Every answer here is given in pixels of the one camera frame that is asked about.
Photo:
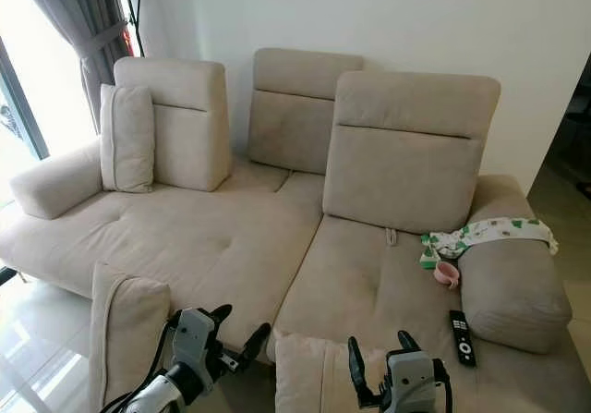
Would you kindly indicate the beige fabric sectional sofa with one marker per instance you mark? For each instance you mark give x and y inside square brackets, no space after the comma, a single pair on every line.
[203,242]

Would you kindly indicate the large beige sofa backrest cushion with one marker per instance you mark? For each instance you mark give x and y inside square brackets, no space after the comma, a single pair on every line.
[411,154]

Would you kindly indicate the black floor lamp pole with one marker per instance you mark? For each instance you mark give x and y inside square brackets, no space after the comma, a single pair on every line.
[136,6]

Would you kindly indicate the black remote control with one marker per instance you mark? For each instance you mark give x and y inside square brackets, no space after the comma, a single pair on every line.
[462,337]

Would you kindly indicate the pink cup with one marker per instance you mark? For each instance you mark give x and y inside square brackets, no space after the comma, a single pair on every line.
[448,274]

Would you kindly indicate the white green patterned cloth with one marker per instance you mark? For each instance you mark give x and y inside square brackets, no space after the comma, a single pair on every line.
[489,235]

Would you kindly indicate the grey curtain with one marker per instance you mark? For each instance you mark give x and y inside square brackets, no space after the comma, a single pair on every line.
[78,25]

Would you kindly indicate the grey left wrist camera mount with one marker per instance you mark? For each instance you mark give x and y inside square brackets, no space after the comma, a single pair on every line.
[194,339]

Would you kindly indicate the dark window frame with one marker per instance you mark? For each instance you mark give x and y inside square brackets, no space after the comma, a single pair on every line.
[23,108]

